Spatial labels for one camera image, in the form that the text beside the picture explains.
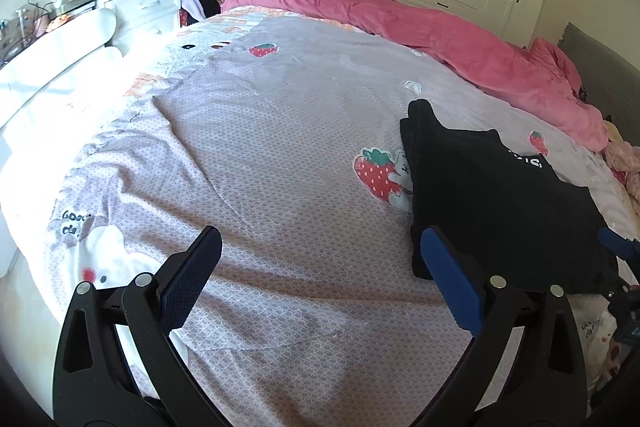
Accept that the white bed footboard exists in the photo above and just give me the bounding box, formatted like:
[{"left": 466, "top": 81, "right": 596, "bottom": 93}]
[{"left": 0, "top": 7, "right": 126, "bottom": 278}]

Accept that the pink fleece blanket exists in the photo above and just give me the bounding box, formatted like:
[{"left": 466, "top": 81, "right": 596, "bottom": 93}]
[{"left": 220, "top": 0, "right": 611, "bottom": 152}]

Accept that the yellow printed cloth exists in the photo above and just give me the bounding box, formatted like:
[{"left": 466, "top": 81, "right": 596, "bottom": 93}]
[{"left": 602, "top": 119, "right": 626, "bottom": 144}]

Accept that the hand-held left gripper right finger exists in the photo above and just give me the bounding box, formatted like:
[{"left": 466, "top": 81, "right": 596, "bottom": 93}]
[{"left": 417, "top": 226, "right": 587, "bottom": 427}]

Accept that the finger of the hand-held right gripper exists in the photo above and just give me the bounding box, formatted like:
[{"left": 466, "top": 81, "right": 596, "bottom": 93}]
[{"left": 597, "top": 227, "right": 640, "bottom": 263}]

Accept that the cluttered side desk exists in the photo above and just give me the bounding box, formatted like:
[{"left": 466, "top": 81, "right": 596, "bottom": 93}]
[{"left": 0, "top": 0, "right": 101, "bottom": 68}]

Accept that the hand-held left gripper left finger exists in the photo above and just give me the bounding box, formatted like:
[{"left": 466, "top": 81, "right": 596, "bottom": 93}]
[{"left": 52, "top": 224, "right": 223, "bottom": 427}]

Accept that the black printed t-shirt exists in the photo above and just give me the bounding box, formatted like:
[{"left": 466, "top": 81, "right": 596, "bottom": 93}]
[{"left": 399, "top": 98, "right": 623, "bottom": 295}]

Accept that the grey padded headboard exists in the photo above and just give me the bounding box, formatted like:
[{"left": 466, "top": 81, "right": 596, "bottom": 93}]
[{"left": 557, "top": 23, "right": 640, "bottom": 132}]

